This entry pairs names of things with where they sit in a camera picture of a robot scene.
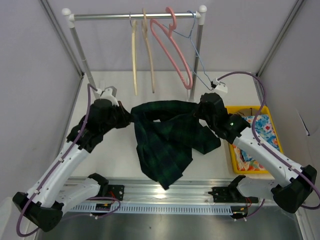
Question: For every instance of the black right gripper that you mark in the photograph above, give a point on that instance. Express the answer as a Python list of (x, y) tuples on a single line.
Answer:
[(198, 112)]

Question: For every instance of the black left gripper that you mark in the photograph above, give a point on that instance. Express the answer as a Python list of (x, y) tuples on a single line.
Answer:
[(126, 117)]

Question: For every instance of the green navy plaid skirt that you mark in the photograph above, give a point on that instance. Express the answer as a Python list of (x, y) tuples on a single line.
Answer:
[(166, 133)]

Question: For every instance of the cream plastic hanger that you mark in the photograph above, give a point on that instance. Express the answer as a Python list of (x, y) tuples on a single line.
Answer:
[(133, 24)]

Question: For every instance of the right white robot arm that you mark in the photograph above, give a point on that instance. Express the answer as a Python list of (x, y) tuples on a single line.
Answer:
[(292, 183)]

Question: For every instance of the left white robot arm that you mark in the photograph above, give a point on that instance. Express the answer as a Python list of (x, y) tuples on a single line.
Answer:
[(79, 144)]

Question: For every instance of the tan wooden hanger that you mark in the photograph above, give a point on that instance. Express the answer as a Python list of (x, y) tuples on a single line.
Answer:
[(144, 27)]

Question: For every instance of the brown cloth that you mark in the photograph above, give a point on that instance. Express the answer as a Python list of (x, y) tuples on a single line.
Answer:
[(248, 112)]

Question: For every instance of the blue floral cloth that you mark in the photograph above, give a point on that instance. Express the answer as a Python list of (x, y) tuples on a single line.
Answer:
[(242, 162)]

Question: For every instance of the silver clothes rack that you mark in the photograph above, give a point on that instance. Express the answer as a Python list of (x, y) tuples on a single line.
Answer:
[(167, 22)]

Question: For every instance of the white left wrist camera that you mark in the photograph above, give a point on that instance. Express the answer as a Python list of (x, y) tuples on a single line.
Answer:
[(109, 93)]

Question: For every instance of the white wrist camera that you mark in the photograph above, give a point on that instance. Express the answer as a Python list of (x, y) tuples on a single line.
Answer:
[(219, 87), (109, 93)]

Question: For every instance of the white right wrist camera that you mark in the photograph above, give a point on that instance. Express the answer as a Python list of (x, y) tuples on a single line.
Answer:
[(219, 87)]

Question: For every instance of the blue wire hanger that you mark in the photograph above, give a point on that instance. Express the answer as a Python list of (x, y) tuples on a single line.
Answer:
[(199, 19)]

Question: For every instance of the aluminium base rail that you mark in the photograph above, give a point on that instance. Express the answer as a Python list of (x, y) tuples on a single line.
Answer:
[(137, 192)]

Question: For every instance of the slotted grey cable duct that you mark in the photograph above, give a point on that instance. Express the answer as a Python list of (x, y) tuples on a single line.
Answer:
[(128, 208)]

